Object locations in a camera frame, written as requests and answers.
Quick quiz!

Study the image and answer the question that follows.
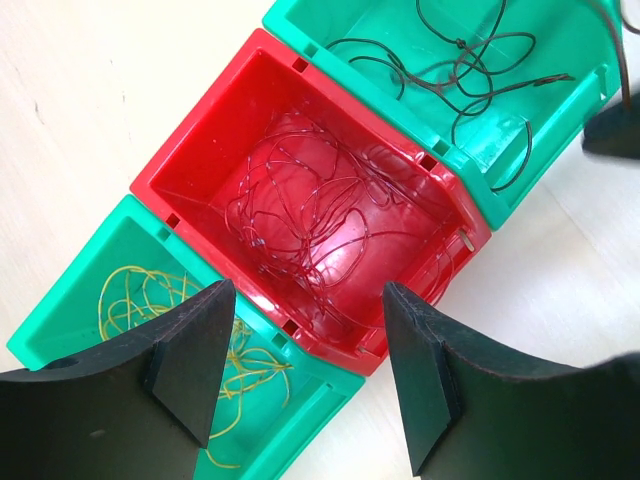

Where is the pulled-out yellow wire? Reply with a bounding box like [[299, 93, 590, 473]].
[[97, 264, 295, 470]]

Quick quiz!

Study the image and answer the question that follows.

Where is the red bin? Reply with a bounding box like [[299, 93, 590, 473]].
[[131, 29, 490, 375]]

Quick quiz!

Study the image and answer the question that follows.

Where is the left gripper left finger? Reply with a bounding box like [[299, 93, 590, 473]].
[[1, 280, 236, 479]]

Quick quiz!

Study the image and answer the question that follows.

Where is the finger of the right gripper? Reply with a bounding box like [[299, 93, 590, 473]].
[[582, 92, 639, 161]]

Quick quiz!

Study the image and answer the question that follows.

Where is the pulled-out red wire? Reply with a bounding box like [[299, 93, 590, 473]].
[[224, 114, 456, 321]]

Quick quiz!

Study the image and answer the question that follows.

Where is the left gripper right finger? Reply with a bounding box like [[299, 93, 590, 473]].
[[383, 283, 639, 479]]

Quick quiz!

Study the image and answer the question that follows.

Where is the green bin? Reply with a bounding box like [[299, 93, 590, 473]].
[[8, 196, 364, 479], [263, 1, 621, 229]]

